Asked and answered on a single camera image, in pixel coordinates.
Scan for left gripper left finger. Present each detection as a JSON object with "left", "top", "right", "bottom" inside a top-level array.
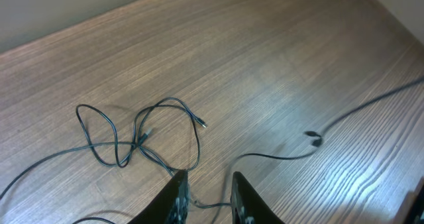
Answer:
[{"left": 129, "top": 170, "right": 189, "bottom": 224}]

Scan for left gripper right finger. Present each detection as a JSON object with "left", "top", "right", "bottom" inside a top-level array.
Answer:
[{"left": 231, "top": 172, "right": 284, "bottom": 224}]

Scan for black usb cables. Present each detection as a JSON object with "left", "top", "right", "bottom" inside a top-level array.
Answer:
[{"left": 0, "top": 96, "right": 208, "bottom": 224}]

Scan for thick black usb cable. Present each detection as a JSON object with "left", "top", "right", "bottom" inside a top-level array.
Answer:
[{"left": 190, "top": 76, "right": 424, "bottom": 224}]

